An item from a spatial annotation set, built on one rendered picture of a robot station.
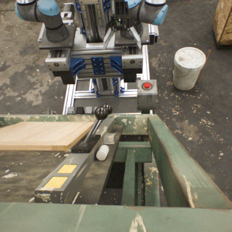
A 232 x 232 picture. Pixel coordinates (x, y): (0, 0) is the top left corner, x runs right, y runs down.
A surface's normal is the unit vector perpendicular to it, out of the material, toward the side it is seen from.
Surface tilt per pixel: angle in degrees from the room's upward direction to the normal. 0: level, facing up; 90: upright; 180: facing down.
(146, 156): 39
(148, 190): 0
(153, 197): 0
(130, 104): 0
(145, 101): 90
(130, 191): 51
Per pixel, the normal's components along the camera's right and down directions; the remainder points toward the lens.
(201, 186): -0.01, -0.99
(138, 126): -0.08, 0.12
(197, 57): -0.07, -0.53
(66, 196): 1.00, 0.00
